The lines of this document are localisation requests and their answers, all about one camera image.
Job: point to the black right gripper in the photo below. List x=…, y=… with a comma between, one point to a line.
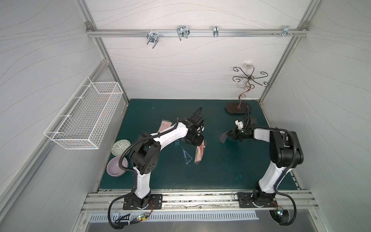
x=248, y=124

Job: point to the small pink ruler set pouch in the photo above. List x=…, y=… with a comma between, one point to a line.
x=199, y=153

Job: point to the pink protractor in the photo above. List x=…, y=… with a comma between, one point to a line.
x=223, y=137

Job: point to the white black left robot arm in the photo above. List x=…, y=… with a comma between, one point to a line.
x=146, y=153

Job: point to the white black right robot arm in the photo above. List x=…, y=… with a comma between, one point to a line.
x=284, y=153

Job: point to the blue small set square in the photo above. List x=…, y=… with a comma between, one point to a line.
x=187, y=157

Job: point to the patterned ceramic bowl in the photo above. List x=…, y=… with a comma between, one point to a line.
x=119, y=147

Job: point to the plain purple bowl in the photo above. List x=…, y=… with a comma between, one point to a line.
x=113, y=168

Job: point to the metal clamp hook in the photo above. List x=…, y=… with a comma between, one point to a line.
x=215, y=31
x=152, y=37
x=285, y=33
x=183, y=32

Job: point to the aluminium top crossbar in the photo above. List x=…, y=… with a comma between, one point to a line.
x=168, y=33

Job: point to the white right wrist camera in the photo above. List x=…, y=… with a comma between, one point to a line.
x=239, y=124

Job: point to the copper wire jewelry stand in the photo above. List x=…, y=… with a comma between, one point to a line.
x=248, y=81

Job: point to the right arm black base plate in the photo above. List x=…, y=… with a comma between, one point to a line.
x=255, y=200

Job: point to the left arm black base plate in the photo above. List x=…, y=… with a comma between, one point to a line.
x=132, y=202

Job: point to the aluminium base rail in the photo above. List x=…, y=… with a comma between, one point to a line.
x=193, y=200

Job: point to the white perforated cable duct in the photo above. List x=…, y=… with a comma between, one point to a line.
x=179, y=216

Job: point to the white wire basket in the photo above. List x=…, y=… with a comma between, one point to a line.
x=83, y=121

